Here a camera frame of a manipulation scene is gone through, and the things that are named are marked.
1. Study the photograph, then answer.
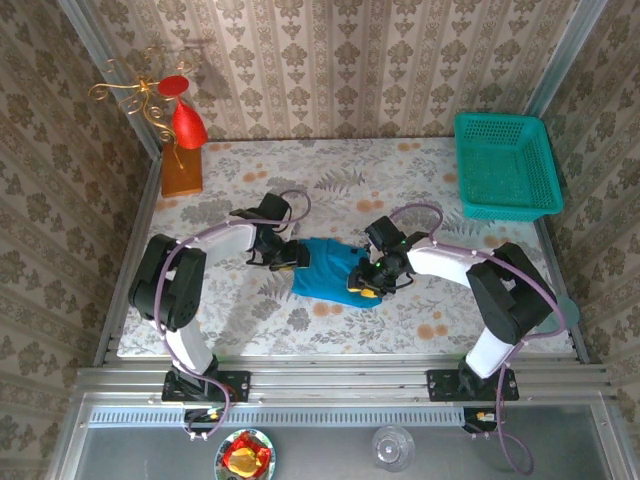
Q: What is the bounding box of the blue t-shirt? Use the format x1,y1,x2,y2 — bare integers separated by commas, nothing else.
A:
291,237,384,309

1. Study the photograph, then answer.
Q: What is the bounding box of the floral patterned table mat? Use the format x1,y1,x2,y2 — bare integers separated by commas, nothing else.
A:
117,138,575,357

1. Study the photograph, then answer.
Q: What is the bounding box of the orange wooden base block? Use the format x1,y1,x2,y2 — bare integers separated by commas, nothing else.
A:
160,144,204,199

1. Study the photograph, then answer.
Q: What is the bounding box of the clear drinking glass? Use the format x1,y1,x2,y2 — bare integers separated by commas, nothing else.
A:
370,424,416,474

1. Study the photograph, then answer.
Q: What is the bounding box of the teal plastic mesh basket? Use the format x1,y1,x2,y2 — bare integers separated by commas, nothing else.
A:
453,111,566,223

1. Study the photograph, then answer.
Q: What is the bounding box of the grey metal shelf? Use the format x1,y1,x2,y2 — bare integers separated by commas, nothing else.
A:
47,392,636,480

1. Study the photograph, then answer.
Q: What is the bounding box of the red foil sweet wrapper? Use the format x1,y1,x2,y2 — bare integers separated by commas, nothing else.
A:
222,431,273,476

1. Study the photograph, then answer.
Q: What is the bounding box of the yellow wrapped sweet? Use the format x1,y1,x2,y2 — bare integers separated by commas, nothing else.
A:
230,446,265,476

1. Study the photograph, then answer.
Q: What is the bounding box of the blue patterned small plate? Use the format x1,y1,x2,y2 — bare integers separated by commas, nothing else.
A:
214,428,276,480

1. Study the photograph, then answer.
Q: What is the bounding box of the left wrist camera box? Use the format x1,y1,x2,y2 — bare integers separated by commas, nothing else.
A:
259,192,294,225

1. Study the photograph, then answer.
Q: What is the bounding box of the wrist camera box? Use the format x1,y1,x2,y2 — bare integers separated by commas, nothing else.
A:
363,215,404,251
259,192,294,225

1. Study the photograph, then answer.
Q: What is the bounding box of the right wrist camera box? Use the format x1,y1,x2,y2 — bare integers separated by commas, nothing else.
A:
363,215,404,251

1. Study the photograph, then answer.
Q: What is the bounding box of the aluminium extrusion rail beam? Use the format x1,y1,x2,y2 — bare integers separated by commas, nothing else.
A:
73,354,615,401

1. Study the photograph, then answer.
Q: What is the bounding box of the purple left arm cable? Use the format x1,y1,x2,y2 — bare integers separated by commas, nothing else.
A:
157,188,313,442

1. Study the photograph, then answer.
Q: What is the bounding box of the aluminium side rail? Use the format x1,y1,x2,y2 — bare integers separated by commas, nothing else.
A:
534,218,592,365
92,149,166,369

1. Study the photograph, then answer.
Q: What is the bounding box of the grey slotted cable duct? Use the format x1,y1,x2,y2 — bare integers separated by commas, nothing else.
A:
88,405,466,427

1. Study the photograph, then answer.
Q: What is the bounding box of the gold wire red cone ornament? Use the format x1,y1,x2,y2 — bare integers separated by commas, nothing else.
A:
88,44,210,170

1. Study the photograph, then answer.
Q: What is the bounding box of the black cable connector block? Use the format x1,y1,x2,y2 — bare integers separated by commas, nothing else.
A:
462,406,507,432

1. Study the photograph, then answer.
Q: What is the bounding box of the aluminium frame post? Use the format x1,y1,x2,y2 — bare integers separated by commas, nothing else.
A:
522,0,611,117
53,0,165,161

